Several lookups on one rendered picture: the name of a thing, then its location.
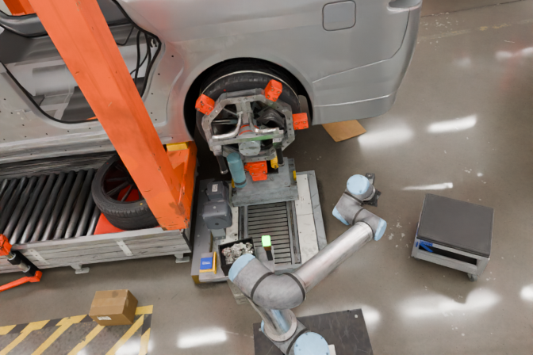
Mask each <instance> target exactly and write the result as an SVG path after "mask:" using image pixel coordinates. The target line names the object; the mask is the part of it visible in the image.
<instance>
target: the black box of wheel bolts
mask: <svg viewBox="0 0 533 355"><path fill-rule="evenodd" d="M218 253H219V259H220V267H221V268H222V271H223V273H224V275H225V276H228V273H229V270H230V269H231V267H232V265H233V263H234V262H235V261H236V260H237V259H238V258H239V257H241V256H242V255H244V254H251V255H252V256H254V257H255V258H256V259H257V255H256V251H255V245H254V243H253V238H252V237H250V238H246V239H241V240H237V241H233V242H227V243H224V244H220V245H218Z"/></svg>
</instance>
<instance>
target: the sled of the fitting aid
mask: <svg viewBox="0 0 533 355"><path fill-rule="evenodd" d="M288 166H289V173H290V187H291V190H285V191H277V192H271V193H258V194H251V195H244V196H237V193H236V187H235V186H234V181H233V179H232V206H233V207H241V206H248V205H255V204H268V203H274V202H282V201H288V200H299V195H298V188H297V177H296V170H295V164H294V158H288Z"/></svg>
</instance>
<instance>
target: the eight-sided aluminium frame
mask: <svg viewBox="0 0 533 355"><path fill-rule="evenodd" d="M246 101H261V102H263V103H265V104H267V105H269V106H270V107H272V108H273V109H276V110H277V111H279V112H280V113H282V114H284V115H286V127H287V133H286V134H285V135H284V136H285V137H282V151H283V150H284V149H285V148H286V147H287V146H288V145H289V144H291V143H292V142H293V141H294V140H295V138H294V136H295V135H294V130H293V118H292V116H293V115H292V109H291V106H290V105H288V104H287V103H285V102H284V101H282V100H280V99H277V100H276V101H272V100H269V99H267V98H266V96H265V90H263V89H261V88H258V89H257V88H255V89H253V90H241V91H236V92H229V93H228V92H227V93H223V94H222V95H220V96H219V97H218V99H217V100H216V101H215V105H214V110H213V111H212V112H211V113H210V114H209V115H206V114H204V116H203V117H202V122H201V125H202V128H203V130H204V133H205V137H206V139H207V142H208V144H209V139H212V136H214V133H213V129H212V126H211V122H212V121H213V119H214V118H215V117H216V116H217V115H218V113H219V112H220V111H221V110H222V109H223V108H224V107H225V106H226V105H230V104H235V103H238V102H239V103H241V102H246ZM209 148H210V150H211V151H213V146H211V147H210V146H209ZM233 152H236V153H239V152H238V151H235V150H233V149H232V148H230V147H227V146H225V145H224V146H223V156H224V157H226V158H227V156H228V155H229V154H231V153H233ZM239 154H240V157H241V160H242V163H243V164H244V163H245V162H259V161H266V160H268V161H269V160H272V159H274V158H276V156H277V155H276V150H275V148H274V146H273V147H272V148H271V149H269V150H263V151H260V152H259V153H258V154H256V155H252V156H246V155H243V154H241V153H239Z"/></svg>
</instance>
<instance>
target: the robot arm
mask: <svg viewBox="0 0 533 355"><path fill-rule="evenodd" d="M374 180H375V174H372V173H366V176H365V177H364V176H362V175H359V174H357V175H354V176H352V177H350V178H349V179H348V181H347V188H346V190H345V191H344V193H343V195H342V196H341V198H340V199H339V202H338V203H337V205H336V206H335V208H334V210H333V212H332V214H333V216H335V217H336V218H337V219H339V220H340V221H341V222H343V223H345V224H346V225H349V224H351V225H352V226H353V227H351V228H350V229H348V230H347V231H345V232H344V233H343V234H341V236H340V237H338V238H337V239H335V240H334V241H333V242H331V243H330V244H328V245H327V246H326V247H325V248H324V249H322V250H321V251H319V252H318V253H317V254H315V255H314V256H313V257H311V258H310V259H309V260H308V261H306V262H305V263H304V264H302V265H301V266H299V267H298V268H297V269H295V270H294V271H293V272H292V273H289V272H284V273H283V274H282V275H275V274H274V273H273V272H271V271H270V270H269V269H268V268H267V267H266V266H265V265H264V264H262V263H261V262H260V261H259V260H258V259H256V258H255V257H254V256H252V255H251V254H244V255H242V256H241V257H239V258H238V259H237V260H236V261H235V262H234V263H233V265H232V267H231V269H230V270H229V273H228V277H229V279H230V280H231V281H232V282H233V283H234V284H235V285H236V286H237V287H238V288H239V289H240V291H241V292H242V293H243V294H244V295H245V296H246V297H247V299H248V300H249V301H250V303H251V305H252V306H253V308H254V309H255V310H256V311H257V313H258V314H259V316H260V317H261V319H262V323H261V329H262V332H263V333H264V334H265V335H266V336H267V337H268V338H269V339H270V340H271V341H272V342H273V343H274V344H275V345H276V346H277V347H278V348H279V349H280V350H281V351H282V352H283V353H284V354H285V355H330V350H329V347H328V344H327V342H326V341H325V340H324V339H323V338H322V337H321V336H320V335H319V334H316V333H313V332H311V331H310V330H308V329H307V328H306V327H305V326H304V325H303V324H302V323H300V322H299V321H298V320H297V318H296V316H295V315H294V313H293V312H292V311H291V310H290V308H293V307H296V306H298V305H299V304H301V303H302V302H303V301H304V300H305V298H306V292H308V291H309V290H310V289H311V288H313V287H314V286H315V285H316V284H318V283H319V282H320V281H322V280H323V279H324V278H325V277H326V276H327V275H328V274H329V273H331V272H332V271H333V270H334V269H336V268H337V267H338V266H339V265H341V264H342V263H343V262H344V261H346V260H347V259H348V258H349V257H350V256H351V255H352V254H353V253H355V252H356V251H357V250H358V249H360V248H361V247H362V246H363V245H365V244H366V243H367V242H369V241H370V240H371V239H374V240H379V239H380V238H381V237H382V235H383V234H384V232H385V229H386V222H385V221H384V220H383V219H382V218H380V217H378V216H376V215H375V214H373V213H371V212H369V211H367V210H366V209H365V208H363V207H361V206H360V205H362V206H363V205H364V204H368V205H371V206H376V207H377V206H378V198H379V197H380V195H381V192H380V191H378V190H377V189H375V188H374Z"/></svg>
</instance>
